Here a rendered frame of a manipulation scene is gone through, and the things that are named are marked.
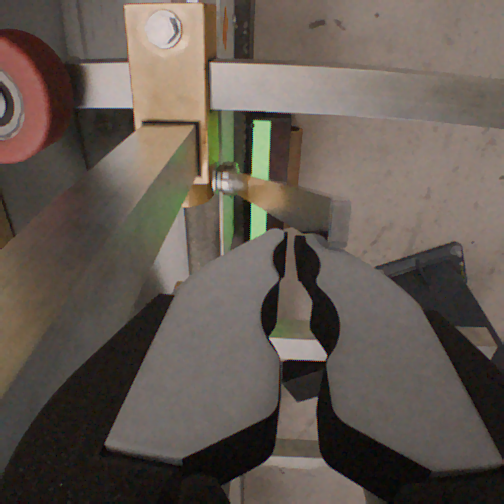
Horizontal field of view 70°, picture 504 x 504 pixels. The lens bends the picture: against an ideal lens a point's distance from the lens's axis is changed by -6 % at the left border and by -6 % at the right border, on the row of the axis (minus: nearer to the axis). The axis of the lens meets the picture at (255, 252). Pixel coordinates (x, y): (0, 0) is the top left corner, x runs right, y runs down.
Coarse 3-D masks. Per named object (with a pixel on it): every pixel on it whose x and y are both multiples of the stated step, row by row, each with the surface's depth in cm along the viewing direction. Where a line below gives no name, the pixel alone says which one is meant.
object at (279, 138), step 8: (272, 128) 41; (280, 128) 41; (272, 136) 41; (280, 136) 41; (272, 144) 42; (280, 144) 42; (272, 152) 43; (280, 152) 42; (272, 160) 43; (280, 160) 43; (272, 168) 44; (280, 168) 43; (272, 176) 44; (280, 176) 44; (272, 216) 47; (272, 224) 47; (280, 224) 47
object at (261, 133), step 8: (256, 128) 41; (264, 128) 41; (256, 136) 42; (264, 136) 42; (256, 144) 42; (264, 144) 42; (256, 152) 43; (264, 152) 43; (256, 160) 43; (264, 160) 43; (256, 168) 44; (264, 168) 44; (264, 176) 44; (256, 208) 46; (256, 216) 47; (264, 216) 47; (256, 224) 48; (264, 224) 48; (256, 232) 48; (264, 232) 48
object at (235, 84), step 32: (64, 64) 24; (96, 64) 24; (224, 64) 23; (256, 64) 23; (288, 64) 24; (320, 64) 24; (352, 64) 25; (96, 96) 25; (128, 96) 25; (224, 96) 25; (256, 96) 24; (288, 96) 24; (320, 96) 24; (352, 96) 24; (384, 96) 24; (416, 96) 24; (448, 96) 24; (480, 96) 23
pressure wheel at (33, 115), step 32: (0, 32) 19; (0, 64) 20; (32, 64) 20; (0, 96) 21; (32, 96) 20; (64, 96) 22; (0, 128) 22; (32, 128) 22; (64, 128) 24; (0, 160) 23
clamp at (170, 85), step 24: (144, 24) 21; (192, 24) 21; (216, 24) 25; (144, 48) 22; (168, 48) 22; (192, 48) 22; (216, 48) 26; (144, 72) 23; (168, 72) 23; (192, 72) 23; (144, 96) 24; (168, 96) 24; (192, 96) 24; (144, 120) 25; (168, 120) 25; (192, 120) 24; (216, 120) 28; (216, 144) 29; (192, 192) 28
